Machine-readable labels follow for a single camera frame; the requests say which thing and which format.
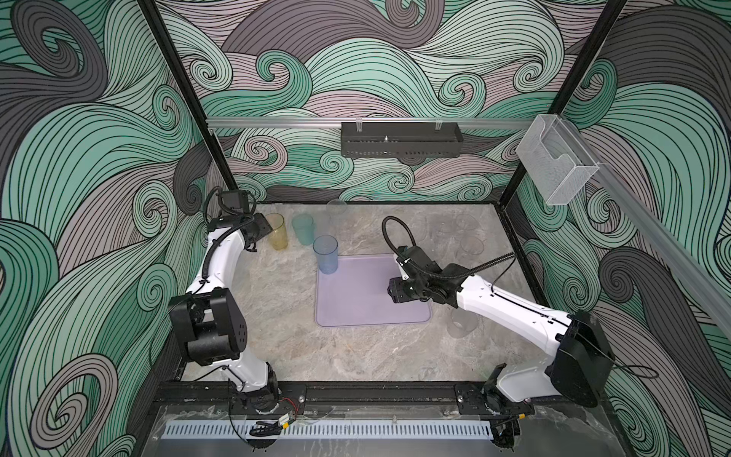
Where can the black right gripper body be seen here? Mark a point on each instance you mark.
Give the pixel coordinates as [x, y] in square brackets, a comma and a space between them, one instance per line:
[405, 289]

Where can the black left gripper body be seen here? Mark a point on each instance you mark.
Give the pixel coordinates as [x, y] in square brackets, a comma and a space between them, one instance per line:
[259, 228]

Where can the yellow transparent tall glass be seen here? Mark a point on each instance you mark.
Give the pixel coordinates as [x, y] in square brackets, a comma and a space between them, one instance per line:
[278, 237]

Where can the lilac plastic tray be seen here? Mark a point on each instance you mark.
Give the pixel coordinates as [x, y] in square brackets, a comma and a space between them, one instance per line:
[356, 295]

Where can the teal frosted tall glass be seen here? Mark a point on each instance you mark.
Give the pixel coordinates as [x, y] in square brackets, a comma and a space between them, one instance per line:
[304, 227]

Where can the blue transparent tall glass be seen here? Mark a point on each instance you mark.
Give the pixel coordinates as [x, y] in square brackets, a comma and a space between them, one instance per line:
[325, 248]

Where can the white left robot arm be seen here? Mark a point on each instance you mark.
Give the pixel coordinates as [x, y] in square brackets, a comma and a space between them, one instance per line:
[208, 325]

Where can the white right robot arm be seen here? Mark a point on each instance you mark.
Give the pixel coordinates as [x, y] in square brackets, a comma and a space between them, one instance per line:
[577, 358]

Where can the clear faceted glass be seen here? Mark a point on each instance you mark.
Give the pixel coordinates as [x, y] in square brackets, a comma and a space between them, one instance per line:
[324, 224]

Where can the clear tall glass back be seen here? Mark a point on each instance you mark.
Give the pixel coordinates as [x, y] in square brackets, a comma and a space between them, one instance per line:
[338, 212]

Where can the aluminium rail back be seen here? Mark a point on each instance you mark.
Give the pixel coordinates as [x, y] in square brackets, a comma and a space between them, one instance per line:
[291, 122]

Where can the aluminium rail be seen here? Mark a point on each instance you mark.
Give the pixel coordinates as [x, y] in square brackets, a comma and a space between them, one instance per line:
[291, 122]
[689, 272]

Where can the black perforated wall box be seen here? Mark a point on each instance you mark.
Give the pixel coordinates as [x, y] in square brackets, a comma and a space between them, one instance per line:
[409, 141]

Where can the black corner frame post left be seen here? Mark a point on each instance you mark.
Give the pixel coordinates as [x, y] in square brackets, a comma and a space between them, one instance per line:
[165, 44]

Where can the black corner frame post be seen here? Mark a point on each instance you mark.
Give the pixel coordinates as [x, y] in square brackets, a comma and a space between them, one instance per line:
[578, 72]
[165, 44]

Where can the clear acrylic wall holder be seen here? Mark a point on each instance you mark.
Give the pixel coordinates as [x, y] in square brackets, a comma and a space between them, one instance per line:
[557, 159]

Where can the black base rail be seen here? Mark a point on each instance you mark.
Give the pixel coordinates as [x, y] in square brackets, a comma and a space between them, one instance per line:
[466, 395]

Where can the white slotted cable duct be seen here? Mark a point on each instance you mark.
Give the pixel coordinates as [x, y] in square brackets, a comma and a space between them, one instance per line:
[335, 429]

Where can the aluminium rail right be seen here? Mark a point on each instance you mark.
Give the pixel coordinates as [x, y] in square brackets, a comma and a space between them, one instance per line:
[689, 272]

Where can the black corner frame post right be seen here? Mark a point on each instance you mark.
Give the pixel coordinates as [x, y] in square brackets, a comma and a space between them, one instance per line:
[578, 72]

